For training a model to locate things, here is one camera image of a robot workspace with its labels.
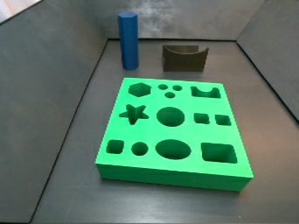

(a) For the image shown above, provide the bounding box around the dark grey arch block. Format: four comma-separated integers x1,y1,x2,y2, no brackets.
162,45,209,72

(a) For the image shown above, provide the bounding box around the green shape sorter board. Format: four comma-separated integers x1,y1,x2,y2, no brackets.
95,78,253,192

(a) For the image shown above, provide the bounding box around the blue hexagonal prism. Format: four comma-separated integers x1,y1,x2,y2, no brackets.
117,11,138,70

